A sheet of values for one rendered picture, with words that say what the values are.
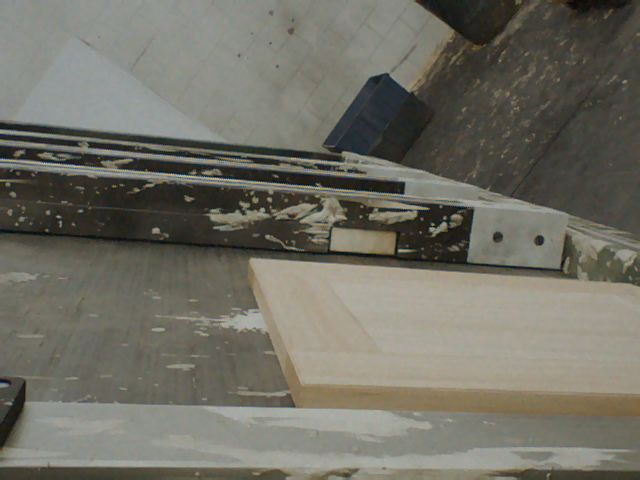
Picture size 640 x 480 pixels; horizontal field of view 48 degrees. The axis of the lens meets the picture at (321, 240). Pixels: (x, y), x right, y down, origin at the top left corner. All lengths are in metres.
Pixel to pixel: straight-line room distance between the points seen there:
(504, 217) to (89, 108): 3.58
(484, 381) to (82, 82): 3.97
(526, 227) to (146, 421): 0.69
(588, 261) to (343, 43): 4.98
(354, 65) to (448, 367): 5.39
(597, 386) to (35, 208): 0.59
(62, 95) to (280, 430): 4.07
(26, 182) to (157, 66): 4.86
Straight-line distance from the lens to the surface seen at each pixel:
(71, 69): 4.30
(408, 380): 0.41
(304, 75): 5.71
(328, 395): 0.39
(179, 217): 0.81
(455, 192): 1.16
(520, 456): 0.29
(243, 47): 5.67
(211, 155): 1.32
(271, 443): 0.27
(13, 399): 0.28
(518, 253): 0.91
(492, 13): 4.95
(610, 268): 0.86
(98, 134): 2.11
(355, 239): 0.84
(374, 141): 4.76
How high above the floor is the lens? 1.37
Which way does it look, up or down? 15 degrees down
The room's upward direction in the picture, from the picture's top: 55 degrees counter-clockwise
